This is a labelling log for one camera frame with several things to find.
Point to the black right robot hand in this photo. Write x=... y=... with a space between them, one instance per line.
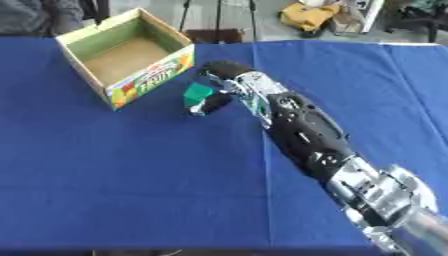
x=224 y=70

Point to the black chair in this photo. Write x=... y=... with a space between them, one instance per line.
x=421 y=16

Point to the silver and black right robot arm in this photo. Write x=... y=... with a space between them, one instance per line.
x=315 y=140

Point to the green block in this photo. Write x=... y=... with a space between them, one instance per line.
x=196 y=94

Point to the white board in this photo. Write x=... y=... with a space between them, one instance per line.
x=373 y=15

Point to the person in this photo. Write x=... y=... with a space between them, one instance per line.
x=38 y=16

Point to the tan cardboard box green inside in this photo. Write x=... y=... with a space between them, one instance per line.
x=127 y=56

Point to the black tripod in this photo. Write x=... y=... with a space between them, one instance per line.
x=219 y=16

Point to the yellow bag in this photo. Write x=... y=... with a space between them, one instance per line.
x=308 y=16

